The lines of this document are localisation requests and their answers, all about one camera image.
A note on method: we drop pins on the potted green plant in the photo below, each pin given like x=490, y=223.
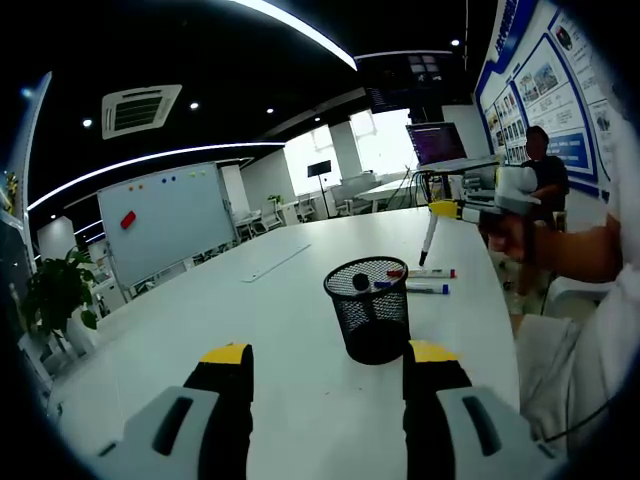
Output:
x=55, y=295

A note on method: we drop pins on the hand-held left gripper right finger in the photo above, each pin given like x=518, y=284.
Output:
x=450, y=430

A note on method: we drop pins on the operator in white shirt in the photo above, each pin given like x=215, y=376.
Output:
x=575, y=360

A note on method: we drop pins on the row of coloured round magnets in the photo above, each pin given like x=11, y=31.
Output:
x=163, y=179

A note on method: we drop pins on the white whiteboard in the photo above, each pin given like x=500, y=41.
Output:
x=170, y=225

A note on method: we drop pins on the long ceiling strip light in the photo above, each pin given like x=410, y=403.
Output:
x=310, y=34
x=150, y=158

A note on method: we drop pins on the blue white wall poster board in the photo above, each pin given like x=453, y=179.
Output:
x=545, y=100

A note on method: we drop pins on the ceiling air conditioner unit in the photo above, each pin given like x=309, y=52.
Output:
x=137, y=112

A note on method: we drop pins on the blue whiteboard marker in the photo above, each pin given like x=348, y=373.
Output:
x=425, y=288

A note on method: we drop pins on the white chair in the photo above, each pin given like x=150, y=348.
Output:
x=575, y=290

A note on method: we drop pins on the pile of yellow snack packets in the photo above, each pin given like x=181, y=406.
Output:
x=10, y=187

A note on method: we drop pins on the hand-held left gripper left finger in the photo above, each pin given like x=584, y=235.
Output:
x=200, y=430

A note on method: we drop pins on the laptop with purple screen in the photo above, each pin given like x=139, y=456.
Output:
x=437, y=145

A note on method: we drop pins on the white display shelf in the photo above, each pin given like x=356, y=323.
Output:
x=36, y=120

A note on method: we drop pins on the small black monitor on stand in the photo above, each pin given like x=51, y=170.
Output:
x=319, y=169

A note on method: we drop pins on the red whiteboard marker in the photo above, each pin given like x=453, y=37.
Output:
x=430, y=273

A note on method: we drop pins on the row of white office chairs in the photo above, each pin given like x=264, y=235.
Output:
x=270, y=215

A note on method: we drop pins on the standing desk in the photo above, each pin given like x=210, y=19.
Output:
x=465, y=164

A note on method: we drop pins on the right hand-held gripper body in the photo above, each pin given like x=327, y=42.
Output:
x=515, y=187

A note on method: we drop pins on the red whiteboard eraser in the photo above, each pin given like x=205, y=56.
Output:
x=128, y=220

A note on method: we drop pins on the person's right hand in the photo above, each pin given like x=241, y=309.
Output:
x=507, y=237

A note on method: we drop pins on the black mesh pen holder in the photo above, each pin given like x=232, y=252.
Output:
x=375, y=325

